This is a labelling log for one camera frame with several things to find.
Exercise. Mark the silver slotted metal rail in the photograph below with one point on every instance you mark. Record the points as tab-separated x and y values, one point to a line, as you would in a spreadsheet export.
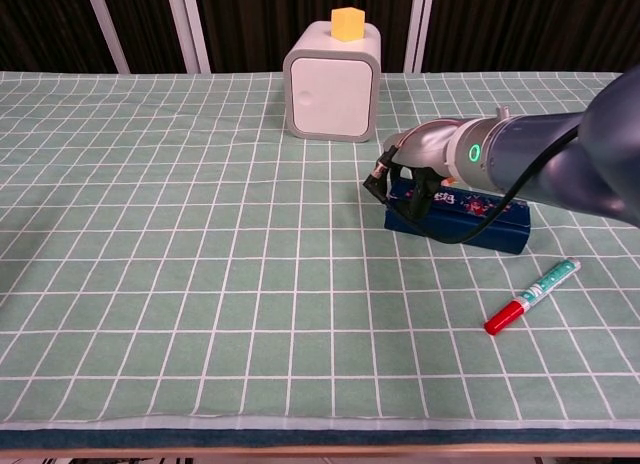
107	31

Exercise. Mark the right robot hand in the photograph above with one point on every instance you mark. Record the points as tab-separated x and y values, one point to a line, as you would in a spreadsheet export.
425	144

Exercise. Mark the red capped green marker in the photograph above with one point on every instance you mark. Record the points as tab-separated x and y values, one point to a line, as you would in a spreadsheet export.
535	293

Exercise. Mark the white cube cabinet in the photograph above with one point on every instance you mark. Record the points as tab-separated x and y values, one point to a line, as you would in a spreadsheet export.
330	99

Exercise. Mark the green checked tablecloth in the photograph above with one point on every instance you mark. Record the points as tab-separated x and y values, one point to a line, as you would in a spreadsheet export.
150	234

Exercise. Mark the black pleated curtain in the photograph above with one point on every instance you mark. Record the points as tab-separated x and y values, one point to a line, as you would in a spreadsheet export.
50	24

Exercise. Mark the blue glasses case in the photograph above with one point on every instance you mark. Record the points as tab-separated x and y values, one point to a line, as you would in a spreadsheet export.
500	229

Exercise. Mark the yellow hexagonal block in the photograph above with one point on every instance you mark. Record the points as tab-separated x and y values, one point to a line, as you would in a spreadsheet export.
346	26

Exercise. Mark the blue felt underlay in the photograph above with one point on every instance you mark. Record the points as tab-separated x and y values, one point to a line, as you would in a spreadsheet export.
300	438

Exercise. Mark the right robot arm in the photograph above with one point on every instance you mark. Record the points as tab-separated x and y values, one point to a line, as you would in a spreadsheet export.
600	154

